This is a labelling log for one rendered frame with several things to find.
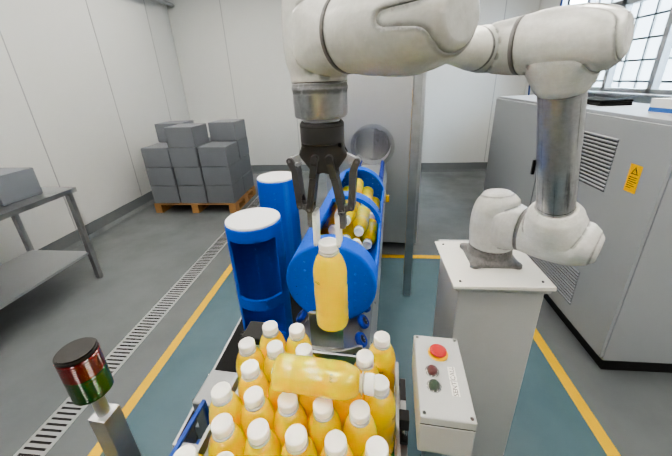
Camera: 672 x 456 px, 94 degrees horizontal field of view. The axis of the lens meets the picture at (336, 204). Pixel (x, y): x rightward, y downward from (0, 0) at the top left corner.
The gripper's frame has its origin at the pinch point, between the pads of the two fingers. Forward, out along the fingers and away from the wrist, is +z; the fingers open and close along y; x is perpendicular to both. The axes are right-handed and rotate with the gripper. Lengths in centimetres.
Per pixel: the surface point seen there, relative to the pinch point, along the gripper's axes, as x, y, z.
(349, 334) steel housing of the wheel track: -23, 0, 49
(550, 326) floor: -144, -123, 142
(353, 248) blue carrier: -27.2, -0.9, 20.3
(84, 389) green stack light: 23, 39, 22
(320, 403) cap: 12.7, 0.3, 31.7
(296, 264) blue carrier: -25.0, 16.4, 25.7
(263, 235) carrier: -72, 49, 43
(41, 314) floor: -100, 267, 142
